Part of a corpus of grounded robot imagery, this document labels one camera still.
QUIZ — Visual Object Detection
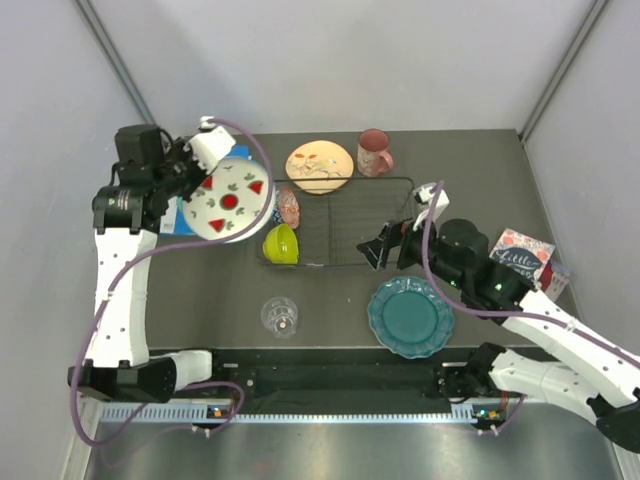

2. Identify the teal scalloped plate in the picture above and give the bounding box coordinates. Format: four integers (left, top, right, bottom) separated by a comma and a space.
367, 276, 455, 360

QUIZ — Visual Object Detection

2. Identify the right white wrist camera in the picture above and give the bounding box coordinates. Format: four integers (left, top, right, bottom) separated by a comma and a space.
412, 183, 450, 230

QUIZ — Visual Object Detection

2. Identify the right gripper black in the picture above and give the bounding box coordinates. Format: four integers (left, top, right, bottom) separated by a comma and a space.
357, 208, 467, 291

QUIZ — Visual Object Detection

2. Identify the watermelon pattern plate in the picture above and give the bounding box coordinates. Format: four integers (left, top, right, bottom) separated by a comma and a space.
182, 158, 275, 243

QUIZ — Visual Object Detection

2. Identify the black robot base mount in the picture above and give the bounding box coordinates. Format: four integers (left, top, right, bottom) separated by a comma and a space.
168, 344, 531, 414

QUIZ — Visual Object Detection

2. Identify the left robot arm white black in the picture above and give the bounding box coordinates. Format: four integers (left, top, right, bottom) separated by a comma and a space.
68, 124, 227, 403

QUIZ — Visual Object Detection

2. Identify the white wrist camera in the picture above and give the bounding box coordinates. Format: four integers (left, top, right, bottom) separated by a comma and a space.
188, 116, 236, 174
412, 183, 450, 230

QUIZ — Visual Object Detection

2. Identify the Little Women book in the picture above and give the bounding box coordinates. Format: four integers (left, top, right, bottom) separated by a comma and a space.
490, 228, 556, 284

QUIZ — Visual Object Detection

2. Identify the lime green bowl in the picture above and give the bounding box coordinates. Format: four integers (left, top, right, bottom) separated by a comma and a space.
262, 224, 299, 265

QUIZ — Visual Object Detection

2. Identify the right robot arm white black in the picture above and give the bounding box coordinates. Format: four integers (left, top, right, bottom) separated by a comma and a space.
356, 219, 639, 452

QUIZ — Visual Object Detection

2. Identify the white slotted cable duct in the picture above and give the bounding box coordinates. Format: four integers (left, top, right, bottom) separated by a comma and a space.
100, 403, 478, 424

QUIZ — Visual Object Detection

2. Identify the clear drinking glass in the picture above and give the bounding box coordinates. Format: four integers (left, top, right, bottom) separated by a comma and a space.
260, 297, 298, 339

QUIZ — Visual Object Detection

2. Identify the peach bird plate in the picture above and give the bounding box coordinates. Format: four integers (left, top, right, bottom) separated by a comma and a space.
285, 140, 355, 195

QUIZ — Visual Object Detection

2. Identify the black wire dish rack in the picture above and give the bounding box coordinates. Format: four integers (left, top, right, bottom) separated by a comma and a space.
275, 177, 417, 268

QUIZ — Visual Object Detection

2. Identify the pink mug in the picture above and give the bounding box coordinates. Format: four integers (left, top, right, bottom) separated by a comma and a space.
356, 129, 394, 177

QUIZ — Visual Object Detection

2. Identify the orange blue patterned bowl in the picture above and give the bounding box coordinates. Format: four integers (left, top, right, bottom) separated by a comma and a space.
273, 186, 300, 230

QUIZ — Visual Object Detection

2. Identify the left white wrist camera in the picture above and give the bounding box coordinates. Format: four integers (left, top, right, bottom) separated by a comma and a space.
188, 116, 236, 174

